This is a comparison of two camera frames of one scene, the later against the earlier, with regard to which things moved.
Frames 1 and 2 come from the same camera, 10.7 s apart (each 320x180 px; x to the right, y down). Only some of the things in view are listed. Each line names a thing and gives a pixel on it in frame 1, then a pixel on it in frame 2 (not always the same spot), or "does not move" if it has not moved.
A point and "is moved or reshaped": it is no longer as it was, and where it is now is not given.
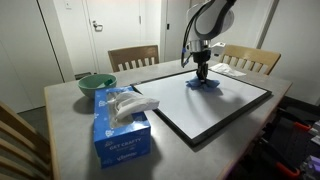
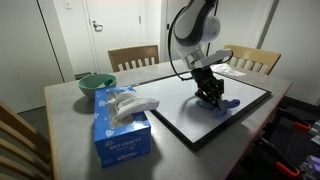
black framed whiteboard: (197, 114) does not move
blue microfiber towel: (208, 84) is moved or reshaped
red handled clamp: (302, 125) does not move
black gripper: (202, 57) -> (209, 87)
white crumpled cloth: (226, 68) does not move
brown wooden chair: (131, 58) does not move
